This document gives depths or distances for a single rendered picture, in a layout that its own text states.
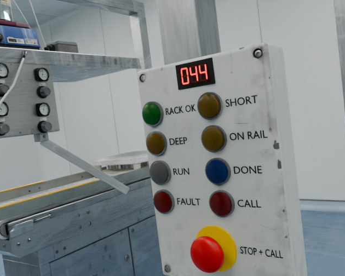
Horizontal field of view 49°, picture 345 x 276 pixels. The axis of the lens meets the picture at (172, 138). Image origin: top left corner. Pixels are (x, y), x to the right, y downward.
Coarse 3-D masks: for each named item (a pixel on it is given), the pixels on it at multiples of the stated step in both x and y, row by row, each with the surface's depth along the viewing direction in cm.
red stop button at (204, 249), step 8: (200, 240) 41; (208, 240) 41; (192, 248) 42; (200, 248) 41; (208, 248) 41; (216, 248) 40; (192, 256) 42; (200, 256) 41; (208, 256) 41; (216, 256) 40; (200, 264) 41; (208, 264) 41; (216, 264) 40; (208, 272) 41
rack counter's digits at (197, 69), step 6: (186, 66) 43; (192, 66) 42; (198, 66) 42; (204, 66) 41; (180, 72) 43; (186, 72) 43; (192, 72) 42; (198, 72) 42; (204, 72) 41; (186, 78) 43; (192, 78) 42; (198, 78) 42; (204, 78) 42; (186, 84) 43
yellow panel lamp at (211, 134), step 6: (204, 132) 42; (210, 132) 41; (216, 132) 41; (204, 138) 42; (210, 138) 41; (216, 138) 41; (222, 138) 41; (204, 144) 42; (210, 144) 41; (216, 144) 41; (222, 144) 41; (210, 150) 42; (216, 150) 41
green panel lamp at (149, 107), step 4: (148, 104) 46; (152, 104) 46; (144, 108) 46; (148, 108) 46; (152, 108) 46; (156, 108) 45; (144, 112) 46; (148, 112) 46; (152, 112) 46; (156, 112) 45; (144, 116) 46; (148, 116) 46; (152, 116) 46; (156, 116) 45; (148, 120) 46; (152, 120) 46; (156, 120) 46; (152, 124) 46
